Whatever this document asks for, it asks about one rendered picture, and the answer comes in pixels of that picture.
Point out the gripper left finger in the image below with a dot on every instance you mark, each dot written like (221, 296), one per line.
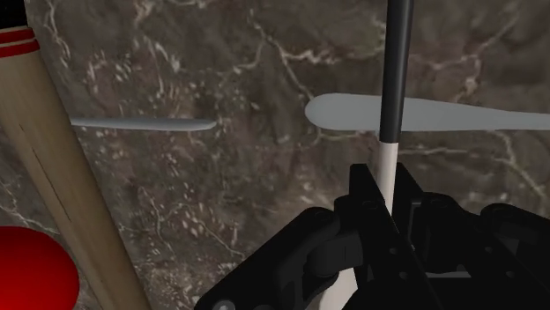
(296, 253)

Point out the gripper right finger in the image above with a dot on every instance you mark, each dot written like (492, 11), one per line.
(507, 249)

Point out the black and white rod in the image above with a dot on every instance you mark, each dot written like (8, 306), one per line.
(395, 64)

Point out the thin grey cutlery piece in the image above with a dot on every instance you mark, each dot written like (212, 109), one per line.
(141, 124)

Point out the red round object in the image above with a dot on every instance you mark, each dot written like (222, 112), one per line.
(32, 270)

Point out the wooden stick with red bands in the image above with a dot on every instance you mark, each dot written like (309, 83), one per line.
(47, 141)

